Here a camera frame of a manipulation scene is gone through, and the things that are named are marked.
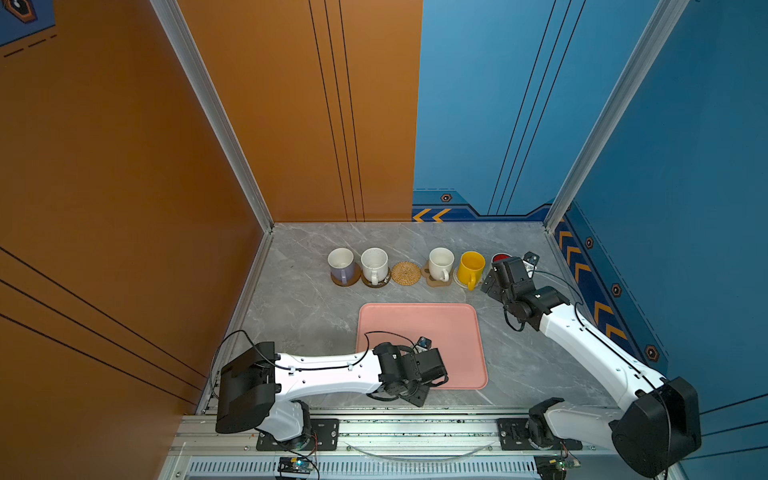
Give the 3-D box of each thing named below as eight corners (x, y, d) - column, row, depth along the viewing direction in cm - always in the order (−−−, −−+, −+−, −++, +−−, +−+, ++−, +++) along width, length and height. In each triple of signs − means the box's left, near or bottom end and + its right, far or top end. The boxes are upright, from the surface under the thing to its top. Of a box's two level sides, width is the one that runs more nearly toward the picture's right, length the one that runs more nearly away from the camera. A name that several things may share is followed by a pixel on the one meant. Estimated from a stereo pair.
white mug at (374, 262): (374, 294, 102) (372, 277, 94) (359, 272, 108) (356, 254, 100) (395, 283, 105) (395, 265, 97) (379, 262, 111) (378, 243, 103)
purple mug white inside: (329, 291, 102) (323, 275, 95) (333, 263, 110) (329, 247, 103) (354, 291, 102) (350, 275, 95) (356, 263, 110) (354, 247, 103)
